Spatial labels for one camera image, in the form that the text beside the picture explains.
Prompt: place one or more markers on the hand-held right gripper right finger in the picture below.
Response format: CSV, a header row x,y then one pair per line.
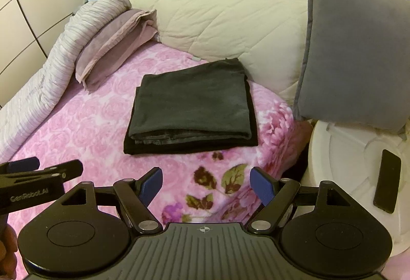
x,y
262,185

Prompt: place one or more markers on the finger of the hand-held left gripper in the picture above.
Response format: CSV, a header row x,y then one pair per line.
x,y
69,171
22,165

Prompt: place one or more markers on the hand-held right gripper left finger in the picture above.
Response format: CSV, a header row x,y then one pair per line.
x,y
152,185

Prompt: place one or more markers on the black garment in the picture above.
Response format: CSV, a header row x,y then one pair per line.
x,y
192,149

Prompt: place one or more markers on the grey jeans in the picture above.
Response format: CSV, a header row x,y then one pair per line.
x,y
192,100

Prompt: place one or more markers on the person's left hand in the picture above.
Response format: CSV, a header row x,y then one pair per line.
x,y
8,244

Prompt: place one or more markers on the pink floral blanket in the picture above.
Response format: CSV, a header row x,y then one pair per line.
x,y
96,126

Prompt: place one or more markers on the white round table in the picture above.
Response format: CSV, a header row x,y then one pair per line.
x,y
346,158

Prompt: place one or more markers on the white ribbed quilt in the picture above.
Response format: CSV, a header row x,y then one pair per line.
x,y
48,75

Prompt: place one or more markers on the black phone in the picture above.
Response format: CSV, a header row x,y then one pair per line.
x,y
387,180

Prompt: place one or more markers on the purple pillow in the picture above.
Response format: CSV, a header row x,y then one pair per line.
x,y
109,49

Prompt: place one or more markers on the cream padded headboard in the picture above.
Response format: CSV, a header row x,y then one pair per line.
x,y
224,26

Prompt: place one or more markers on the grey cushion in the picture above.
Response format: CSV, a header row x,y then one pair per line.
x,y
352,42

